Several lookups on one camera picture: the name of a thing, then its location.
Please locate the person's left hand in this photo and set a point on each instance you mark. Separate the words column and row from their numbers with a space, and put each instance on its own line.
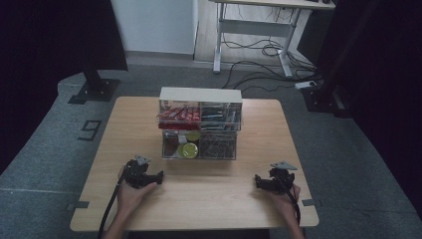
column 127, row 199

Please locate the person's right hand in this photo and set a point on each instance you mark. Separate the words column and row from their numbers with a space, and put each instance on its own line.
column 287, row 202

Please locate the stack of red packets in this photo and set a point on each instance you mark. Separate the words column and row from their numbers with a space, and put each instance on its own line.
column 179, row 116

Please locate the white power strip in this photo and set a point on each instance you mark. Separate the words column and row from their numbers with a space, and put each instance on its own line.
column 305, row 84

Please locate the pile of mesh tea bags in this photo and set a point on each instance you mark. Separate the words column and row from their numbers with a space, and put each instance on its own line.
column 217, row 146

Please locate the stack of dark sachets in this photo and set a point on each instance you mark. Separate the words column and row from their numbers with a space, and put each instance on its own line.
column 219, row 116

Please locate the round yellow lid tin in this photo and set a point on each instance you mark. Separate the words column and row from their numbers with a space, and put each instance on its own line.
column 193, row 135
column 189, row 150

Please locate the white cabinet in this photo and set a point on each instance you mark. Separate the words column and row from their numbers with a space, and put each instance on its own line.
column 152, row 26

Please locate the black stand foot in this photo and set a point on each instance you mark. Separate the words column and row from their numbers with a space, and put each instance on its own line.
column 326, row 101

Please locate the black stand with base plate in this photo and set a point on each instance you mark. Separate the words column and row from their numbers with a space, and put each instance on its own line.
column 96, row 88

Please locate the white frame desk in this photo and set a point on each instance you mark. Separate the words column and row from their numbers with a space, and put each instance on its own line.
column 255, row 28

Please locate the grey tape piece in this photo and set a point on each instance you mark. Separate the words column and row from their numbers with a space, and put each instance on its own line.
column 79, row 205
column 311, row 202

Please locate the dark red brown packets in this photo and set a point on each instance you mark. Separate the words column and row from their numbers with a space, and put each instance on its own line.
column 170, row 146

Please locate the black curtain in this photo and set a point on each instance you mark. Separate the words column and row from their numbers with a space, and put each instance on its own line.
column 49, row 49
column 381, row 83

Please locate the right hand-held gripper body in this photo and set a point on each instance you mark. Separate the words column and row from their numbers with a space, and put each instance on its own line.
column 278, row 179

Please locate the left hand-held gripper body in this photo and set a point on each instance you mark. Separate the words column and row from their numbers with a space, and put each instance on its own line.
column 137, row 174

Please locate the white clear drawer organizer box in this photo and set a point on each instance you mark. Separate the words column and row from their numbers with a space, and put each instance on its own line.
column 199, row 94

